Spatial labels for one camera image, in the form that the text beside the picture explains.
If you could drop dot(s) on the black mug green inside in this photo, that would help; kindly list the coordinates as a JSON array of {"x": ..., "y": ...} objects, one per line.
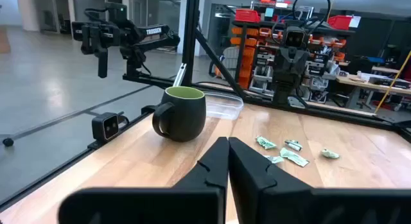
[{"x": 183, "y": 121}]

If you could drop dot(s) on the clear bag of green items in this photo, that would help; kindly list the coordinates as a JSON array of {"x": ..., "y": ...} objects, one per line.
[{"x": 224, "y": 108}]

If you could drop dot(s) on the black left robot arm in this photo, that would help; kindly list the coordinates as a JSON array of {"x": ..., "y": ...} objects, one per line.
[{"x": 284, "y": 92}]

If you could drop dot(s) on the wooden work desk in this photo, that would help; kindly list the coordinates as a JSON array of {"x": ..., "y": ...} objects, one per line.
[{"x": 363, "y": 82}]

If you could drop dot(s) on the silver aluminium bar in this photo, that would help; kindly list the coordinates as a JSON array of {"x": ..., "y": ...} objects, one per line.
[{"x": 180, "y": 74}]

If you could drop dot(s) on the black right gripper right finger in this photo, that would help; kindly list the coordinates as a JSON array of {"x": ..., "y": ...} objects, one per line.
[{"x": 263, "y": 198}]

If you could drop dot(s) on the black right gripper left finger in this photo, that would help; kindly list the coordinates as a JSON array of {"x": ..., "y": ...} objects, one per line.
[{"x": 199, "y": 201}]

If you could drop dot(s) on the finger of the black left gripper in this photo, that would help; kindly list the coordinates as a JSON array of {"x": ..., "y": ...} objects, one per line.
[
  {"x": 294, "y": 68},
  {"x": 286, "y": 68}
]

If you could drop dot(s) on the green white sweetener packet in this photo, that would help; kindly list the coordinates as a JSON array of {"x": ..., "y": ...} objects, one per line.
[
  {"x": 330, "y": 153},
  {"x": 293, "y": 144},
  {"x": 293, "y": 157},
  {"x": 274, "y": 158},
  {"x": 266, "y": 142}
]

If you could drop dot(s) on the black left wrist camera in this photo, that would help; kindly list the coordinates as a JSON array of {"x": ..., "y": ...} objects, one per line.
[{"x": 294, "y": 38}]

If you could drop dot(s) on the red storage bin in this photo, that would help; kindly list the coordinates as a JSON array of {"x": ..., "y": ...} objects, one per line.
[
  {"x": 339, "y": 22},
  {"x": 247, "y": 15}
]

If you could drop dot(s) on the black table-level camera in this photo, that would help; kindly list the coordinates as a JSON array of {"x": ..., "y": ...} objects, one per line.
[{"x": 104, "y": 127}]

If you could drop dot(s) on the shelf rack with orange bins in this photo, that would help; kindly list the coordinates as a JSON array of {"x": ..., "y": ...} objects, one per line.
[{"x": 253, "y": 54}]

